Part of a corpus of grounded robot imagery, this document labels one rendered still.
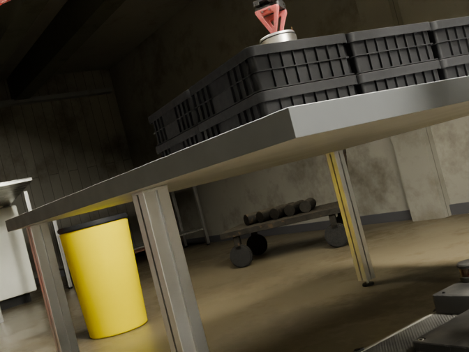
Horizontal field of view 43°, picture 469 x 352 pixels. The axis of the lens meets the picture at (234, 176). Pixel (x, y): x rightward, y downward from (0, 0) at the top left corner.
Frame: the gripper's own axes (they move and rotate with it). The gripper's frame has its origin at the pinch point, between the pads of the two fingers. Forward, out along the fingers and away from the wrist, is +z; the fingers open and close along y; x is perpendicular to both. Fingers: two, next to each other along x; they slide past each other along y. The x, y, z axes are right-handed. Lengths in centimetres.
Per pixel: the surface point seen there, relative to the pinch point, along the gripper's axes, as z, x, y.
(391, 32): 9.2, 29.4, -4.8
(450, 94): 36, 41, 62
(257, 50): 9.9, 1.9, 26.9
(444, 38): 12.2, 41.6, -20.8
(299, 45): 9.8, 9.6, 18.0
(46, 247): 42, -97, -1
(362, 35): 9.0, 22.9, 2.8
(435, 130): 24, 16, -309
